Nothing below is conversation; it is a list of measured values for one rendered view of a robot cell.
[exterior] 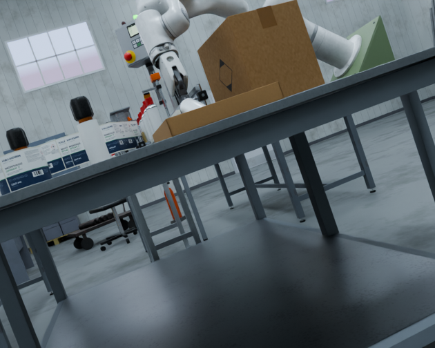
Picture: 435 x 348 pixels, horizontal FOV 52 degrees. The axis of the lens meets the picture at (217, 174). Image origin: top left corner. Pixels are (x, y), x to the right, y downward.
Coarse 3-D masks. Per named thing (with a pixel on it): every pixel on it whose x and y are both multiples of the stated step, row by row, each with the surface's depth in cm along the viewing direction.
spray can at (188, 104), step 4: (184, 100) 123; (188, 100) 121; (192, 100) 120; (180, 104) 124; (184, 104) 121; (188, 104) 118; (192, 104) 116; (196, 104) 115; (200, 104) 113; (180, 108) 124; (184, 108) 120; (188, 108) 117; (192, 108) 114; (184, 112) 120
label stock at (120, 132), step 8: (104, 128) 210; (112, 128) 211; (120, 128) 220; (128, 128) 229; (136, 128) 238; (72, 136) 205; (104, 136) 209; (112, 136) 210; (120, 136) 217; (128, 136) 226; (136, 136) 235; (72, 144) 205; (80, 144) 206; (112, 144) 210; (120, 144) 214; (128, 144) 223; (136, 144) 231; (72, 152) 205; (80, 152) 206; (112, 152) 210; (72, 160) 205; (80, 160) 206; (88, 160) 207
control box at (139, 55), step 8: (128, 24) 208; (120, 32) 211; (120, 40) 211; (128, 40) 210; (128, 48) 211; (136, 48) 209; (144, 48) 208; (136, 56) 210; (144, 56) 209; (128, 64) 212; (136, 64) 213; (144, 64) 219
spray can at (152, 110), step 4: (144, 100) 194; (148, 100) 192; (152, 100) 193; (148, 104) 192; (152, 104) 193; (148, 108) 192; (152, 108) 192; (156, 108) 193; (148, 112) 192; (152, 112) 192; (156, 112) 192; (148, 116) 193; (152, 116) 192; (156, 116) 192; (160, 116) 194; (152, 120) 192; (156, 120) 192; (160, 120) 193; (152, 124) 193; (156, 124) 192; (160, 124) 193; (156, 128) 192
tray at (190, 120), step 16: (240, 96) 93; (256, 96) 94; (272, 96) 95; (192, 112) 91; (208, 112) 92; (224, 112) 93; (240, 112) 93; (160, 128) 101; (176, 128) 90; (192, 128) 91
